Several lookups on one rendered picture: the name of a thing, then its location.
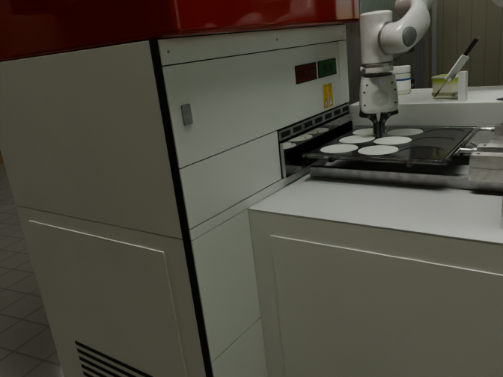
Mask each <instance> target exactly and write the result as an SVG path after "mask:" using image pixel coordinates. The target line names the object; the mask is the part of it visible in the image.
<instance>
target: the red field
mask: <svg viewBox="0 0 503 377"><path fill-rule="evenodd" d="M296 72H297V82H303V81H307V80H309V79H315V78H316V77H317V73H316V64H310V65H306V66H302V67H297V68H296Z"/></svg>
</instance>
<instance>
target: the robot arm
mask: <svg viewBox="0 0 503 377"><path fill-rule="evenodd" d="M491 1H492V3H493V4H495V5H496V6H498V7H501V8H503V0H491ZM437 2H438V0H396V2H395V6H394V9H395V12H396V14H397V15H398V16H399V17H400V18H401V19H400V20H399V21H397V22H392V11H390V10H376V11H371V12H367V13H363V14H361V15H360V16H359V21H360V41H361V61H362V67H361V68H360V70H361V72H363V73H365V75H364V77H361V82H360V90H359V108H360V112H359V116H360V117H363V118H368V119H369V120H371V121H372V122H373V128H374V134H375V136H376V137H378V138H379V137H383V133H385V122H386V121H387V119H389V117H390V116H392V115H395V114H398V93H397V82H396V77H395V74H391V73H390V71H393V70H394V67H393V54H394V53H401V52H406V51H408V50H410V49H411V48H412V47H413V46H414V45H415V44H416V43H417V42H418V41H419V40H420V39H421V38H422V37H423V36H424V35H425V34H426V33H427V31H428V29H429V27H430V14H429V11H428V10H429V9H430V8H431V7H432V6H434V5H435V3H437ZM376 113H381V114H380V120H379V122H378V120H377V114H376Z"/></svg>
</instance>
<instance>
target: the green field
mask: <svg viewBox="0 0 503 377"><path fill-rule="evenodd" d="M319 69H320V77H321V76H326V75H329V74H333V73H336V64H335V59H334V60H330V61H324V62H320V63H319Z"/></svg>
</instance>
